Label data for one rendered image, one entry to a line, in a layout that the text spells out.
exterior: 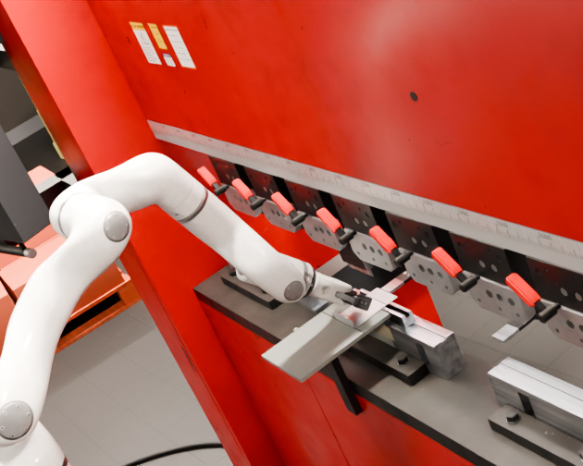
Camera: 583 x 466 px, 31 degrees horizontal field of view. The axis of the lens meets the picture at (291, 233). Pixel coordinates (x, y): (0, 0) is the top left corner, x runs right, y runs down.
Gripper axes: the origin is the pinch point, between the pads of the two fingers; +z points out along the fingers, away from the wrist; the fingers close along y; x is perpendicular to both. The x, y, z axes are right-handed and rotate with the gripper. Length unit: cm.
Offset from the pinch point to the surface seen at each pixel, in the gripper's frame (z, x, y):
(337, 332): -2.6, 8.5, -1.2
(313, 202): -20.1, -17.3, 0.9
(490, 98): -46, -39, -74
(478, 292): -14, -12, -52
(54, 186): -27, 6, 141
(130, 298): 84, 54, 288
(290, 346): -8.6, 15.6, 6.0
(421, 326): 8.4, 0.2, -15.0
